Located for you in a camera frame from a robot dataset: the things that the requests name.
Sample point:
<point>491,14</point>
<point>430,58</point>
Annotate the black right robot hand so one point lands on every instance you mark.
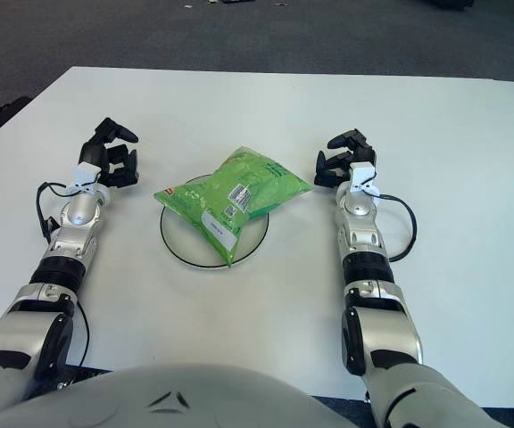
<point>362,151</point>

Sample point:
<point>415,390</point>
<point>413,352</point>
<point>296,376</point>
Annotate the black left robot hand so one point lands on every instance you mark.
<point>92,153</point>

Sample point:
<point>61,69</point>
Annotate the green snack bag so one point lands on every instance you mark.
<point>239,191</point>

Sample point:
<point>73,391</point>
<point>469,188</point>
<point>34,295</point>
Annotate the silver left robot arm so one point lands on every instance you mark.
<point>76,218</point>

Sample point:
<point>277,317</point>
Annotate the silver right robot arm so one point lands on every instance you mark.
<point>359,214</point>

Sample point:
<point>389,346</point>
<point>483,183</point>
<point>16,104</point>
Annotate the white plate with black rim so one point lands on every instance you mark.
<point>185,249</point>

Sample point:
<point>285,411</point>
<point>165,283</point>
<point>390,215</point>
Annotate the black bag on floor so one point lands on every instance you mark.
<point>5,113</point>

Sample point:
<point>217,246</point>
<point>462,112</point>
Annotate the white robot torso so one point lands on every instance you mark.
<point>172,401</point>

